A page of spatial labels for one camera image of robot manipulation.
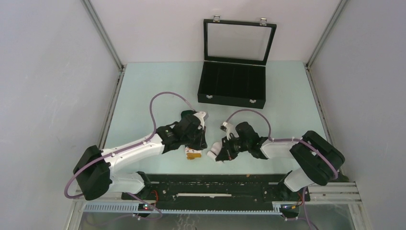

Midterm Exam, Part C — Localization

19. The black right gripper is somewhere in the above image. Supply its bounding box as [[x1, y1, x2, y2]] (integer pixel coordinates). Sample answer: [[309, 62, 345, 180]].
[[216, 136, 249, 162]]

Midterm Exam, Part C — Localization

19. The white sock with black stripes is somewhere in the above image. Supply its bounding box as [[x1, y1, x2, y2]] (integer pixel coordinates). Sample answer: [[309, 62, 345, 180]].
[[207, 142, 222, 161]]

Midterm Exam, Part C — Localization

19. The black display case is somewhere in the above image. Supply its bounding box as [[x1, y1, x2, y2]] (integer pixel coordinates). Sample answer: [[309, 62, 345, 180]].
[[197, 15, 277, 109]]

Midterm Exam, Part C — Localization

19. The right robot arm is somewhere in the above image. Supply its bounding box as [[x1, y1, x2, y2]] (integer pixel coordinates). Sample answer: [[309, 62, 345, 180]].
[[207, 122, 345, 200]]

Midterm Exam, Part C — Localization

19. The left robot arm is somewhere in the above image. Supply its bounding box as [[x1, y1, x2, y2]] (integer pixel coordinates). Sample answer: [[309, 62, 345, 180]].
[[73, 110, 208, 201]]

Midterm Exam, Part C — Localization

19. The green snowman sock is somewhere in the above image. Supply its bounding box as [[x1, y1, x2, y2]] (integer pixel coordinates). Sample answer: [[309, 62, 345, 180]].
[[180, 110, 202, 160]]

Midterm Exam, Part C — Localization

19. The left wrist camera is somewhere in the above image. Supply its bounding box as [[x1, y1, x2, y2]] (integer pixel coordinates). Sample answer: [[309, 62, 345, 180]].
[[193, 111, 209, 128]]

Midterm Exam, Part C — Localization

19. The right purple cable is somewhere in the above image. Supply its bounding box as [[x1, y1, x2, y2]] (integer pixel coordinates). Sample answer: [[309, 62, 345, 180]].
[[223, 109, 338, 230]]

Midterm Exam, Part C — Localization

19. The purple cable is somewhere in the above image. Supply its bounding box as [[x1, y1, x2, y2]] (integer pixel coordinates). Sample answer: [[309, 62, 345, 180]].
[[64, 92, 196, 219], [223, 109, 338, 230]]

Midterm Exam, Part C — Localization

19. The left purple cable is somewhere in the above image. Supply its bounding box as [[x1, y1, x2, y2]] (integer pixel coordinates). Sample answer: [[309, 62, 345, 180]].
[[64, 92, 196, 219]]

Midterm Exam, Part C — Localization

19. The left aluminium frame post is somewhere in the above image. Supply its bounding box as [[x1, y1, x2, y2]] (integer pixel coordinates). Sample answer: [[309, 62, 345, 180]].
[[80, 0, 124, 71]]

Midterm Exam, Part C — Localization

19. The aluminium frame post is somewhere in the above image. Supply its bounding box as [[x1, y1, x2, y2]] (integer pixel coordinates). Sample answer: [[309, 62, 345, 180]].
[[305, 0, 350, 69], [80, 0, 124, 71]]

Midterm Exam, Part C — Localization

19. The right aluminium frame post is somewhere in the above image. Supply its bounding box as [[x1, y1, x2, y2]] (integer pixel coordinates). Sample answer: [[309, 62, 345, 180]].
[[305, 0, 350, 69]]

